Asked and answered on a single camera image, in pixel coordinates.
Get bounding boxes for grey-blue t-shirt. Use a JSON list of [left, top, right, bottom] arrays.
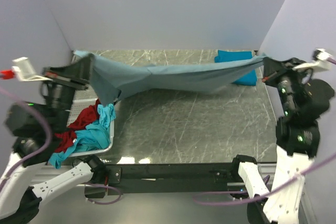
[[73, 50, 263, 105]]

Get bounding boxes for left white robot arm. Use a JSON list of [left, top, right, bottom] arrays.
[[1, 55, 108, 223]]

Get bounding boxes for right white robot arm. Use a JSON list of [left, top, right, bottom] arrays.
[[233, 51, 335, 223]]

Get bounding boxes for white plastic laundry basket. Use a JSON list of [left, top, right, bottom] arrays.
[[44, 98, 116, 161]]

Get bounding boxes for folded teal t-shirt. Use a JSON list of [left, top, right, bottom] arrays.
[[214, 50, 257, 87]]

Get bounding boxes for dark red t-shirt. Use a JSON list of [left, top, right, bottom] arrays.
[[55, 99, 100, 153]]

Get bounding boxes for teal t-shirt in basket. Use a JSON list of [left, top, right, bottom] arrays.
[[48, 103, 117, 169]]

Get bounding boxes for black base crossbar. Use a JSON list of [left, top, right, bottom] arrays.
[[89, 163, 243, 194]]

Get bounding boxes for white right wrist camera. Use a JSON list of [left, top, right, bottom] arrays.
[[293, 48, 335, 72]]

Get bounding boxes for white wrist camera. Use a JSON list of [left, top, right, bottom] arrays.
[[1, 57, 51, 82], [293, 48, 335, 72]]

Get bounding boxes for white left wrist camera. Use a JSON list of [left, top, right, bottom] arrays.
[[1, 57, 51, 82]]

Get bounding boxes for aluminium frame rail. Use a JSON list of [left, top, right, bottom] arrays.
[[30, 163, 276, 185]]

